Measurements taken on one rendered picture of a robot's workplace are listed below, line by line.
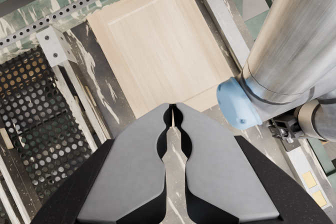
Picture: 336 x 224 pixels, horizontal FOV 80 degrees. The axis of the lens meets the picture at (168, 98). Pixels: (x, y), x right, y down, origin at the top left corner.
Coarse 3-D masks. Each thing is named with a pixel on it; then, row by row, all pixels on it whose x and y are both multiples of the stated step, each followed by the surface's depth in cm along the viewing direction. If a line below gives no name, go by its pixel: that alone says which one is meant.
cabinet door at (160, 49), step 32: (128, 0) 72; (160, 0) 72; (192, 0) 72; (96, 32) 72; (128, 32) 72; (160, 32) 72; (192, 32) 72; (128, 64) 72; (160, 64) 72; (192, 64) 71; (224, 64) 71; (128, 96) 71; (160, 96) 71; (192, 96) 71
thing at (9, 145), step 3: (0, 129) 71; (3, 129) 72; (0, 132) 70; (3, 132) 72; (6, 132) 73; (3, 135) 71; (6, 135) 72; (3, 138) 70; (6, 138) 72; (6, 141) 71; (9, 141) 72; (6, 144) 70; (9, 144) 72; (9, 147) 71; (12, 147) 72
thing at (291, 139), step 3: (300, 135) 63; (303, 135) 62; (306, 135) 61; (288, 138) 66; (291, 138) 65; (294, 138) 64; (297, 138) 64; (300, 138) 63; (318, 138) 57; (288, 141) 66; (291, 141) 65; (321, 141) 58; (324, 141) 57
